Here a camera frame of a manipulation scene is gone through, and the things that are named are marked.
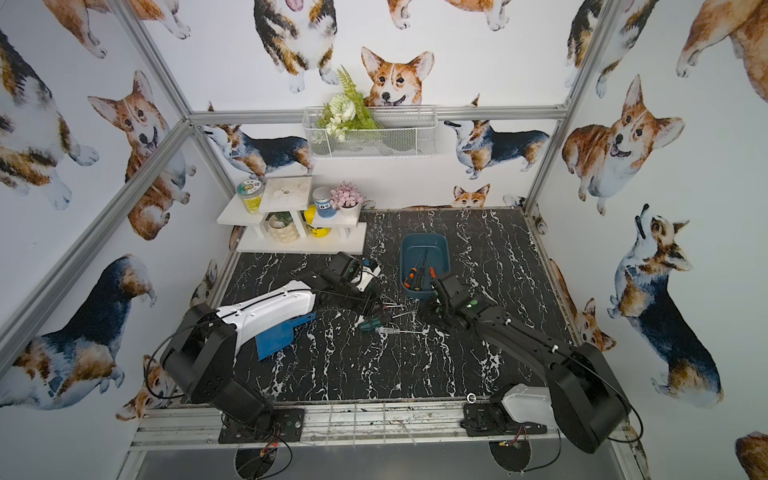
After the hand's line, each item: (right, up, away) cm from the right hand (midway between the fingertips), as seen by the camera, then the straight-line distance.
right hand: (426, 305), depth 85 cm
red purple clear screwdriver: (-10, -2, +10) cm, 14 cm away
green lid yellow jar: (-55, +34, +10) cm, 65 cm away
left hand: (-15, +3, +3) cm, 15 cm away
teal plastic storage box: (+1, +12, +23) cm, 26 cm away
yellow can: (-38, +28, +17) cm, 51 cm away
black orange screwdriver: (-4, +5, +15) cm, 16 cm away
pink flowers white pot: (-23, +31, +5) cm, 39 cm away
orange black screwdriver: (+3, +8, +16) cm, 18 cm away
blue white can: (-32, +32, +10) cm, 47 cm away
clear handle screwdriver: (-9, -9, +5) cm, 14 cm away
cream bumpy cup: (-50, +22, +22) cm, 59 cm away
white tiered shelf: (-43, +33, +11) cm, 55 cm away
